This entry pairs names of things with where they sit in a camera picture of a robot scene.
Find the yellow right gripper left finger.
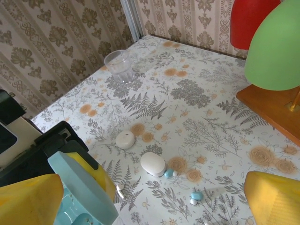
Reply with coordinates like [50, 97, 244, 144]
[0, 173, 64, 225]

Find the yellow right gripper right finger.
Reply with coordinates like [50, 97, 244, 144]
[243, 171, 300, 225]

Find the white stem earbud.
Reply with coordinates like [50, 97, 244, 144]
[116, 183, 125, 199]

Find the blue oval earbud case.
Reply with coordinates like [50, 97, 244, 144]
[46, 151, 119, 225]

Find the white rounded square earbud case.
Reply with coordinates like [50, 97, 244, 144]
[115, 130, 135, 149]

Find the white oval earbud case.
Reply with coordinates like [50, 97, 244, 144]
[140, 152, 167, 177]

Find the blue earbud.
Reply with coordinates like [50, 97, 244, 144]
[164, 169, 178, 180]
[190, 191, 204, 205]

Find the wooden rack base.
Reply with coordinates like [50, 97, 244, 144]
[236, 83, 300, 146]

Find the clear plastic cup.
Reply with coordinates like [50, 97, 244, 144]
[104, 49, 137, 84]

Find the green wine glass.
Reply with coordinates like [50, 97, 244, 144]
[243, 0, 300, 91]

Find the red wine glass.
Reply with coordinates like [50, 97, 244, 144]
[230, 0, 282, 51]

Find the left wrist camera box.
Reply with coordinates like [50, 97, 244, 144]
[0, 116, 44, 168]

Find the aluminium frame post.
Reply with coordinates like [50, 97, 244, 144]
[120, 0, 144, 43]

